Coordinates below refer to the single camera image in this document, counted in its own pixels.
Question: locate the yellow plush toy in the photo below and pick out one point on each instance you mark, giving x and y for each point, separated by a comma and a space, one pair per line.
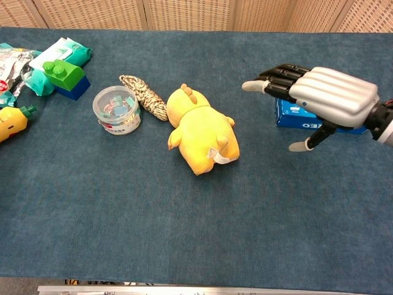
199, 130

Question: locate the clear round clip container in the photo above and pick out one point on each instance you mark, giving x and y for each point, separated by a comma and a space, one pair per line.
117, 110

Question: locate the green toy building block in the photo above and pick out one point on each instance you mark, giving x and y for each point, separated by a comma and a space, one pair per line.
64, 75

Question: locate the woven rattan folding screen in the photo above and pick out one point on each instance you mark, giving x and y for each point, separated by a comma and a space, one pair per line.
196, 13

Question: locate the blue plastic building block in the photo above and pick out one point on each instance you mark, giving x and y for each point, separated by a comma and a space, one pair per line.
73, 89

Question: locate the silver foil snack bag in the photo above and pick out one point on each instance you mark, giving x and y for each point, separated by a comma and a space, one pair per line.
12, 69

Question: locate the blue felt table cloth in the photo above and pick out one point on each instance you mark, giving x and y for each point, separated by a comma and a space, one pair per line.
153, 215

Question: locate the silver aluminium frame rail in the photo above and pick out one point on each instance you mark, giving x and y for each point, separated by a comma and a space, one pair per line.
153, 289

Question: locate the blue Oreo cookie box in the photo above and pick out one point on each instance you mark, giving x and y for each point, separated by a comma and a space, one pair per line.
294, 118

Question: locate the teal wet wipes pack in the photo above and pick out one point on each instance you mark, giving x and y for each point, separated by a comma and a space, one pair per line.
53, 63

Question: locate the yellow bottle with green cap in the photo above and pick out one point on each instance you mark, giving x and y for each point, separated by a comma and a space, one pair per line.
12, 121

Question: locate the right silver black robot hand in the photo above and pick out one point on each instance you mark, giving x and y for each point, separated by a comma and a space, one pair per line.
334, 92

